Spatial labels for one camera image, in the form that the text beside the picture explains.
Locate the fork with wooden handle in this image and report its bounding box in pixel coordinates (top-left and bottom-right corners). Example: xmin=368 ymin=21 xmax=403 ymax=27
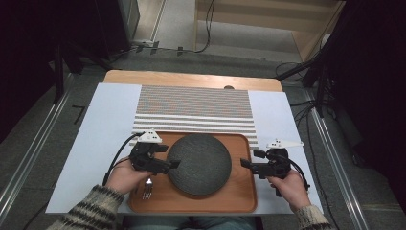
xmin=142 ymin=177 xmax=153 ymax=201

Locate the black floor cable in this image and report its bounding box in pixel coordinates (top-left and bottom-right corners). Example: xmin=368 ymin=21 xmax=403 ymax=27
xmin=288 ymin=99 xmax=341 ymax=230

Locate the brown wooden tray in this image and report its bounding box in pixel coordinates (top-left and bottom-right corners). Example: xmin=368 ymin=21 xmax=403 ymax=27
xmin=127 ymin=130 xmax=259 ymax=215

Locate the white table sheet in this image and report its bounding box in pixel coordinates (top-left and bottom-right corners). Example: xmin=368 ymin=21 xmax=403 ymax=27
xmin=45 ymin=81 xmax=324 ymax=216

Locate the dark grey round plate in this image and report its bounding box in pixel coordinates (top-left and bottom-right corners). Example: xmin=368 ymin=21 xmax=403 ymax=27
xmin=167 ymin=133 xmax=233 ymax=196

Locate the light wooden shelf unit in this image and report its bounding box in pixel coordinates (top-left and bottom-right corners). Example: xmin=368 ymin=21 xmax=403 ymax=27
xmin=193 ymin=0 xmax=348 ymax=63

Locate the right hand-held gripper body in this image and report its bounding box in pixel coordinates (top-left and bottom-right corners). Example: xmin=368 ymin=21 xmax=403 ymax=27
xmin=262 ymin=138 xmax=305 ymax=197

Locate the person's right hand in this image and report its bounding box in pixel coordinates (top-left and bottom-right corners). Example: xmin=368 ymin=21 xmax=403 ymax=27
xmin=266 ymin=168 xmax=312 ymax=213

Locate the dark grey cabinet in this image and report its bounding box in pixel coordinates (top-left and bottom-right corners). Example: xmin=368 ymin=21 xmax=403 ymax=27
xmin=95 ymin=0 xmax=141 ymax=60

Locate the left hand-held gripper black cable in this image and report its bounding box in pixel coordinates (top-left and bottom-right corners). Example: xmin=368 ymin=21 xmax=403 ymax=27
xmin=101 ymin=132 xmax=143 ymax=187

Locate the metal floor rail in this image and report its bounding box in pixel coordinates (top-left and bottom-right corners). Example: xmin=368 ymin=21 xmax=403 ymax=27
xmin=301 ymin=89 xmax=372 ymax=230
xmin=0 ymin=73 xmax=76 ymax=221

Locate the person's left hand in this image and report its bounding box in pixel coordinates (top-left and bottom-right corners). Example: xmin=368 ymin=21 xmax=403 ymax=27
xmin=104 ymin=157 xmax=155 ymax=196

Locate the hand-held gripper black cable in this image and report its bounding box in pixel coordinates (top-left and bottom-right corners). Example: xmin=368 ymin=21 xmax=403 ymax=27
xmin=101 ymin=132 xmax=143 ymax=187
xmin=286 ymin=157 xmax=311 ymax=192

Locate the right hand-held gripper black cable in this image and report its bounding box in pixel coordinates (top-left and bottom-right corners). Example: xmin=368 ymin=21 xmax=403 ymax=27
xmin=286 ymin=157 xmax=311 ymax=192

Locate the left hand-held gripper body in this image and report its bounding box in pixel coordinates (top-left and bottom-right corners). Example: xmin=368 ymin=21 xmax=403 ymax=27
xmin=128 ymin=128 xmax=163 ymax=174

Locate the black metal stand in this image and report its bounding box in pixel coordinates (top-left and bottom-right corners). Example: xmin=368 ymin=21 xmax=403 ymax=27
xmin=52 ymin=41 xmax=113 ymax=104
xmin=276 ymin=0 xmax=348 ymax=119

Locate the striped woven placemat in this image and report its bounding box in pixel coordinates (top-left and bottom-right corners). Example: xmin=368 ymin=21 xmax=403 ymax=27
xmin=129 ymin=84 xmax=259 ymax=150

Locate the hanging black cable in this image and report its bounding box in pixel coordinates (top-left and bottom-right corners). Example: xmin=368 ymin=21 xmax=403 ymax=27
xmin=192 ymin=0 xmax=215 ymax=55

